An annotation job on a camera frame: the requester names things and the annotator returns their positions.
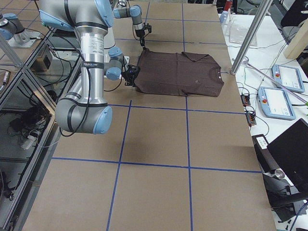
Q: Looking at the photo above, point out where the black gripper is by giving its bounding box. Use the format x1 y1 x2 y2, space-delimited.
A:
122 64 140 87
137 23 152 48

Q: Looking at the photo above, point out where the brown t-shirt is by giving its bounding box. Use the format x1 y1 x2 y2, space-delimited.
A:
135 48 224 97

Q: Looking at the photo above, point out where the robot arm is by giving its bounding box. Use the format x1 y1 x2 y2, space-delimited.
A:
113 0 152 49
39 0 126 134

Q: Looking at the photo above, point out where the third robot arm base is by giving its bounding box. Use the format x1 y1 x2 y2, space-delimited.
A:
0 13 35 49

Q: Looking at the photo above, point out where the red bottle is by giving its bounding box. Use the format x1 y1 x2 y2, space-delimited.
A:
224 0 233 11

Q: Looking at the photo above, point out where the clear plastic bag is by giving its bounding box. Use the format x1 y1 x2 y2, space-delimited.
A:
229 22 248 44

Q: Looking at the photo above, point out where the reacher grabber stick tool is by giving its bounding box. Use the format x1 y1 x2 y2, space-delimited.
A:
241 56 308 106

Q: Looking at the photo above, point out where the black relay board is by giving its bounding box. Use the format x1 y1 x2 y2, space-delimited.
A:
240 94 251 107
245 111 257 127

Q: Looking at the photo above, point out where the near blue teach pendant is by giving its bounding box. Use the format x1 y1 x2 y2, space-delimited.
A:
257 87 296 120

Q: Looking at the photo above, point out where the blue teach pendant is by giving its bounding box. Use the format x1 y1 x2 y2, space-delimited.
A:
257 87 296 120
272 64 305 93

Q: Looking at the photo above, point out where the far blue teach pendant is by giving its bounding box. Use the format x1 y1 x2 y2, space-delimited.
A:
272 64 305 93

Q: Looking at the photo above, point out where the black monitor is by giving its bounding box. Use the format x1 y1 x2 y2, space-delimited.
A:
268 118 308 192

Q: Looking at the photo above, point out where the aluminium frame post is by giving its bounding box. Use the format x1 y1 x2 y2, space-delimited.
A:
231 0 272 75

